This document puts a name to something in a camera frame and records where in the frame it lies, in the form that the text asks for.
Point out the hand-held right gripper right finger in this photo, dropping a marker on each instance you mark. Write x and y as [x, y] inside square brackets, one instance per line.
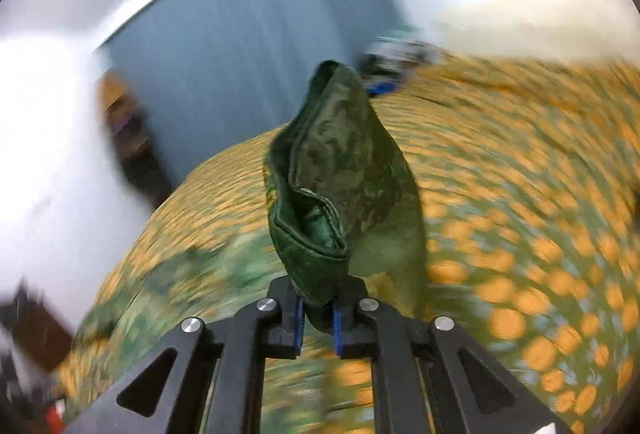
[337, 329]

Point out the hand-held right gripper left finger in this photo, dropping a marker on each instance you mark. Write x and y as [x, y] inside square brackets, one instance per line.
[298, 321]

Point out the green patterned garment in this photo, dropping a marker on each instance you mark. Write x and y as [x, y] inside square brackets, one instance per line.
[340, 154]

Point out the green blanket with orange print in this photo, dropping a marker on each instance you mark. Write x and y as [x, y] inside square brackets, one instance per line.
[525, 214]

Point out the dark brown object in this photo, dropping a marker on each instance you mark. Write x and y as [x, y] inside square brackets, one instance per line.
[35, 329]

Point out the blue curtain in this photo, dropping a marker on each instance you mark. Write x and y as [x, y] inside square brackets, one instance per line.
[240, 64]

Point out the dark wooden furniture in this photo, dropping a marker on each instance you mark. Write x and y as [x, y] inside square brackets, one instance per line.
[122, 119]

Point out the pile of mixed clutter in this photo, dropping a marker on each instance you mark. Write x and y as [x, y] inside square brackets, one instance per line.
[395, 59]

